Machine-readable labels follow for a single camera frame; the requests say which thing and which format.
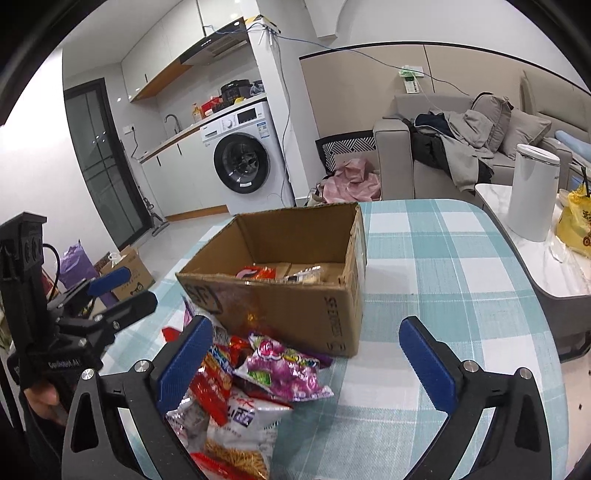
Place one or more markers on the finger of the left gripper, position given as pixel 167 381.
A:
pixel 115 279
pixel 124 309

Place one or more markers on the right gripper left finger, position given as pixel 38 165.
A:
pixel 95 443

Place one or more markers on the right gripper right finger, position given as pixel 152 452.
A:
pixel 517 443

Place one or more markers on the red chip bag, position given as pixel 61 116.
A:
pixel 211 384

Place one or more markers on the white noodle snack bag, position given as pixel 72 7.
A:
pixel 246 441

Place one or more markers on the left hand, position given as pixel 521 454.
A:
pixel 44 400

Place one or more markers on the purple bag on floor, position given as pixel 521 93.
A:
pixel 75 266

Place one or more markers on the black glass door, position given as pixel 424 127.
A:
pixel 103 163

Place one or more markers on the white side table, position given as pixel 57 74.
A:
pixel 559 276

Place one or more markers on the purple snack packet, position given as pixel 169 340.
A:
pixel 283 372

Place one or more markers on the brown cardboard box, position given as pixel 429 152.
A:
pixel 294 274

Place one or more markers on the white washing machine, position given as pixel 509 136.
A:
pixel 247 159

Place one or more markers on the yellow plastic bag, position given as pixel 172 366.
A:
pixel 573 227

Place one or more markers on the white cylindrical bin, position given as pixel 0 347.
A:
pixel 533 193

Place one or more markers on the pink cloth pile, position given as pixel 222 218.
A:
pixel 354 180

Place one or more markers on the range hood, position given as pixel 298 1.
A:
pixel 220 43

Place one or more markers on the grey sofa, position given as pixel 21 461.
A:
pixel 405 177

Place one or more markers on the grey jacket on sofa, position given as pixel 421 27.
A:
pixel 456 143

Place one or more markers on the black patterned chair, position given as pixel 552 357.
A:
pixel 356 144

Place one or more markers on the grey cushion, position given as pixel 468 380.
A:
pixel 523 129

